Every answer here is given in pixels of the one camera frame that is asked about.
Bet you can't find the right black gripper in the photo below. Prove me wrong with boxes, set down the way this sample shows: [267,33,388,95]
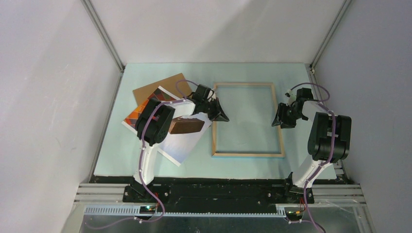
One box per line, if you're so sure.
[272,102,305,129]

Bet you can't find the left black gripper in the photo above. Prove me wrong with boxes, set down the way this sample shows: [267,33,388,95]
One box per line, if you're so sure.
[201,98,229,122]

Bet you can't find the wooden picture frame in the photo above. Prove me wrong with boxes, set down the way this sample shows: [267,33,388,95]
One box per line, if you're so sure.
[212,82,286,158]

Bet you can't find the colourful printed photo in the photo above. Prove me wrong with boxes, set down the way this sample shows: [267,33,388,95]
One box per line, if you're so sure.
[122,86,212,166]

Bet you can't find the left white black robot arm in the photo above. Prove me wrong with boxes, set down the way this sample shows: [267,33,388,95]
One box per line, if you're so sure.
[133,84,229,202]

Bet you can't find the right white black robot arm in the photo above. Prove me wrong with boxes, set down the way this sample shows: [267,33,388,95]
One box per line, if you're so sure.
[272,88,352,203]

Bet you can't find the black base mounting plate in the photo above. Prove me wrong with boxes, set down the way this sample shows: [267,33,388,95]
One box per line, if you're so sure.
[122,177,314,214]

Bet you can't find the brown cardboard backing board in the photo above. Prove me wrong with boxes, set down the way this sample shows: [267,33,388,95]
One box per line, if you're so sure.
[133,73,192,105]

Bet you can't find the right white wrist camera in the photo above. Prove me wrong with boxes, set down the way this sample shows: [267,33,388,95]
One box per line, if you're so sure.
[285,89,295,98]

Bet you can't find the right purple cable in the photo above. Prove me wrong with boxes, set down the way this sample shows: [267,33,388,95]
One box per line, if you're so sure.
[288,83,337,233]

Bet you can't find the right aluminium corner post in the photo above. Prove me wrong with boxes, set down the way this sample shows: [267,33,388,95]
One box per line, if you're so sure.
[309,0,353,69]

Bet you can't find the aluminium corner post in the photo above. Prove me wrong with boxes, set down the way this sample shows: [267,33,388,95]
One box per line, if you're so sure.
[309,0,353,69]
[81,0,125,72]

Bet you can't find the aluminium rail front frame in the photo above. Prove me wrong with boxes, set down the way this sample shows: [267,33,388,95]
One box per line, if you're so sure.
[61,183,377,233]

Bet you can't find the left aluminium corner post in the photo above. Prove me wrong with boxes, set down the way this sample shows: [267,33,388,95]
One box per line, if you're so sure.
[81,0,125,72]

